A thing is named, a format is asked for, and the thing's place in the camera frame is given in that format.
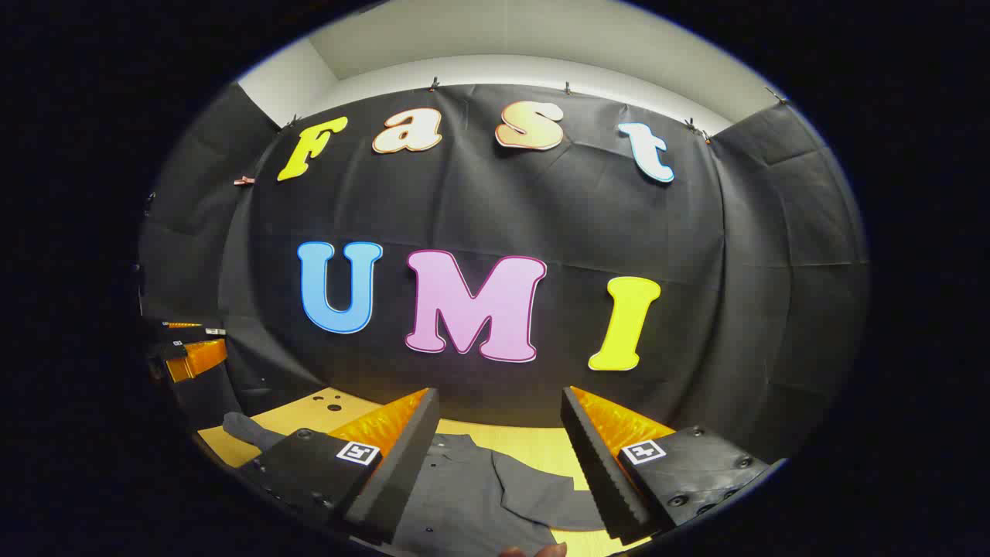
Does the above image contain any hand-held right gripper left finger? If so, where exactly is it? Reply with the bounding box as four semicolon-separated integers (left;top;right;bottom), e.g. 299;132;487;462
236;387;442;546

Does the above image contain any black backdrop cloth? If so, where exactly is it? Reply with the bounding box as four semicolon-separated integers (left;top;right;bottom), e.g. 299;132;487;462
138;81;871;465

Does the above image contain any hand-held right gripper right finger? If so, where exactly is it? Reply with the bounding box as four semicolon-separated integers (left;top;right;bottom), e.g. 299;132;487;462
560;385;774;546

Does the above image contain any grey button shirt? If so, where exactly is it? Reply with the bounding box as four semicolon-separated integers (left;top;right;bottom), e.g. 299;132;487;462
223;412;612;557

